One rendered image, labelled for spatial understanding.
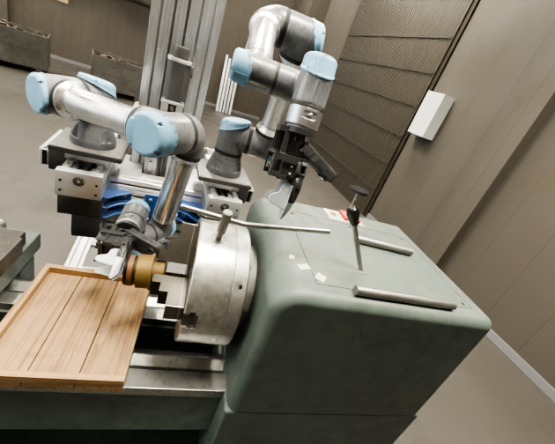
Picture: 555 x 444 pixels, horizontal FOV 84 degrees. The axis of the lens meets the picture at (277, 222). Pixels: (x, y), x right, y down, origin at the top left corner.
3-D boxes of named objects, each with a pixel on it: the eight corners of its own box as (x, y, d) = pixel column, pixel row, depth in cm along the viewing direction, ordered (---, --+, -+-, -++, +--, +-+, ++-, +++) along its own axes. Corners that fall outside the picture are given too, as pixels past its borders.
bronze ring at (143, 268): (168, 247, 80) (130, 243, 78) (163, 270, 72) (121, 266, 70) (166, 275, 84) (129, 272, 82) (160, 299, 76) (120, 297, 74)
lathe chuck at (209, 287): (211, 271, 104) (237, 201, 85) (203, 366, 80) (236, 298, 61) (184, 268, 101) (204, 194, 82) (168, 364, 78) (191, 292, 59)
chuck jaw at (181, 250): (200, 265, 83) (210, 223, 85) (202, 267, 79) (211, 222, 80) (158, 258, 80) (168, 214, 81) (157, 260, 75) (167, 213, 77)
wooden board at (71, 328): (151, 287, 102) (152, 277, 100) (122, 392, 71) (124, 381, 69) (46, 273, 93) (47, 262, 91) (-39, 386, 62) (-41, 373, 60)
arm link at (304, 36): (244, 144, 136) (287, 3, 101) (276, 154, 139) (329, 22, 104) (241, 159, 127) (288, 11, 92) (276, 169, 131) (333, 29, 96)
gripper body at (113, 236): (92, 263, 79) (107, 238, 89) (128, 269, 81) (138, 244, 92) (93, 239, 75) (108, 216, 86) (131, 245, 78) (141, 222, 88)
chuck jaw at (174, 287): (200, 277, 77) (198, 311, 67) (196, 293, 79) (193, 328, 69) (154, 270, 74) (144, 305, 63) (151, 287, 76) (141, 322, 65)
